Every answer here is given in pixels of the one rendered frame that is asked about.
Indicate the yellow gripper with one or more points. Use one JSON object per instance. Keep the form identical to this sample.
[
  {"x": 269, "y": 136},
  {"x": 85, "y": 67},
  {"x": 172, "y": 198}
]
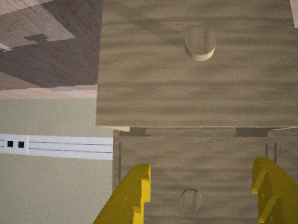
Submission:
[{"x": 277, "y": 195}]

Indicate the wooden chest of drawers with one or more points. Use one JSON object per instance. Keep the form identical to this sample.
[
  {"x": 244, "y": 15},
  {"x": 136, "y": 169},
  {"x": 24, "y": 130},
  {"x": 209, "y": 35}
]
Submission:
[{"x": 119, "y": 137}]

